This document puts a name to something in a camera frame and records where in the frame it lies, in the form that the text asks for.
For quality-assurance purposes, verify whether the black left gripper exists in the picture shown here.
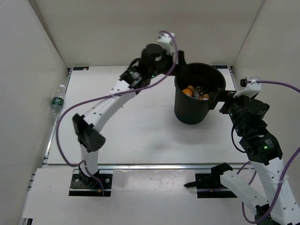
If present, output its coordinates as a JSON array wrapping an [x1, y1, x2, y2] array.
[[148, 48, 188, 78]]

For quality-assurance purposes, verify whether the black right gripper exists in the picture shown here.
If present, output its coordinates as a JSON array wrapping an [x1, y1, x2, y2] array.
[[207, 87, 251, 135]]

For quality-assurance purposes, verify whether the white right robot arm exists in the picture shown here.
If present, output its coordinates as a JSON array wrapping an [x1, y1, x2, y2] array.
[[184, 90, 300, 225]]

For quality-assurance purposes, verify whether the green label water bottle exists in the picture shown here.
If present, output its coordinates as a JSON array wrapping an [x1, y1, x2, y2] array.
[[51, 84, 66, 118]]

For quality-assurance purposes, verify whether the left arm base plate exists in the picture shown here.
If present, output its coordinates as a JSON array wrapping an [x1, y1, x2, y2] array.
[[68, 173, 113, 197]]

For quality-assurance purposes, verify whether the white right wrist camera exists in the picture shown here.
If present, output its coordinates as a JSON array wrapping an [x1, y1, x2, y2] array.
[[233, 76, 261, 98]]

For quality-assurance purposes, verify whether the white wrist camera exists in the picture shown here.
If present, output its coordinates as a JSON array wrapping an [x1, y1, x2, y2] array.
[[233, 76, 261, 98], [157, 32, 175, 56]]

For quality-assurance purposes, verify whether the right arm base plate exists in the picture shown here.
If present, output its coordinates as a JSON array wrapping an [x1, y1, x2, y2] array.
[[195, 173, 236, 199]]

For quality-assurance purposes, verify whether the orange juice bottle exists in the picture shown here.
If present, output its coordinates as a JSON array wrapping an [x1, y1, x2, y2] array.
[[182, 85, 194, 98]]

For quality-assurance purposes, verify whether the small black cap bottle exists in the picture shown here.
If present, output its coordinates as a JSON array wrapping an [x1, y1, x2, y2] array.
[[193, 86, 205, 100]]

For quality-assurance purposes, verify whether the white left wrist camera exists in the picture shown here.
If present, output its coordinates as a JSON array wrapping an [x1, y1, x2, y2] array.
[[157, 32, 175, 56]]

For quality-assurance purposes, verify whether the black plastic bin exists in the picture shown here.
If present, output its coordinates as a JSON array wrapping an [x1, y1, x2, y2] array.
[[174, 63, 226, 125]]

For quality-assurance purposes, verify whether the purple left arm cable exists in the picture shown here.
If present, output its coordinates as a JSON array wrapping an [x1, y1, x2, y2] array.
[[55, 30, 177, 195]]

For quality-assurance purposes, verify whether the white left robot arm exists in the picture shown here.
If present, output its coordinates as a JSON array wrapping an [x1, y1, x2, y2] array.
[[72, 44, 188, 189]]

